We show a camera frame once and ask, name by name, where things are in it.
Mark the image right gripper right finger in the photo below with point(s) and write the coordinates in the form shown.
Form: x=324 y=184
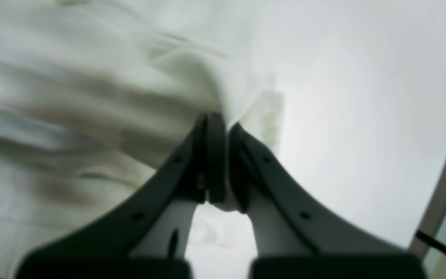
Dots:
x=297 y=237

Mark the image right gripper black left finger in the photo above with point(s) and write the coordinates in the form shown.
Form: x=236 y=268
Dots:
x=145 y=237

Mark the white T-shirt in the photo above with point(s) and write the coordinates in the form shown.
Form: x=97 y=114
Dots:
x=96 y=94

